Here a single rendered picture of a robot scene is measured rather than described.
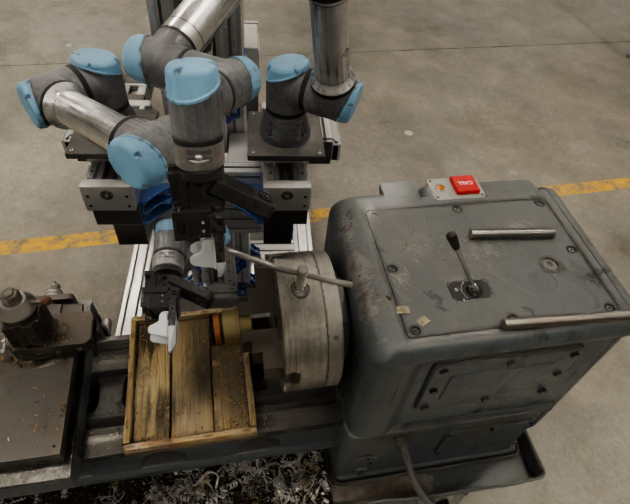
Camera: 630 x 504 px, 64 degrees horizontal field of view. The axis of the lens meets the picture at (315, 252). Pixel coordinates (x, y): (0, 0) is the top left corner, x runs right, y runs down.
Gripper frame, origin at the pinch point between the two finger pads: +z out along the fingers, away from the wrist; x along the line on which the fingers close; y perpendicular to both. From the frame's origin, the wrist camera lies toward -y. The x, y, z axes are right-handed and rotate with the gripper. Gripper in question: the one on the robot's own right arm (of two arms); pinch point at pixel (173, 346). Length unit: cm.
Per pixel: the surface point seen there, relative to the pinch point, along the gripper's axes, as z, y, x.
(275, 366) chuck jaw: 8.5, -21.3, 4.3
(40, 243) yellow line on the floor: -129, 83, -118
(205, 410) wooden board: 7.5, -5.9, -18.9
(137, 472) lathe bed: 14.9, 11.9, -37.2
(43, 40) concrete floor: -350, 125, -131
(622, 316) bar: 12, -89, 23
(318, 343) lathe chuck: 7.3, -29.8, 11.1
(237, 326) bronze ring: -1.7, -13.9, 4.3
